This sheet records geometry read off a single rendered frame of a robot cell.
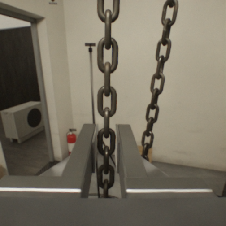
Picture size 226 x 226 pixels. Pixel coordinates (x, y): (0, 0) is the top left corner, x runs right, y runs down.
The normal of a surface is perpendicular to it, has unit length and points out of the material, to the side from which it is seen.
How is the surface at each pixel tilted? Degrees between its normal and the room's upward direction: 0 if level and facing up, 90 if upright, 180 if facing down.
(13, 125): 90
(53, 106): 90
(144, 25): 90
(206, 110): 90
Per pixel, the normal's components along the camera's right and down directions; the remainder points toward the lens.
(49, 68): -0.29, 0.29
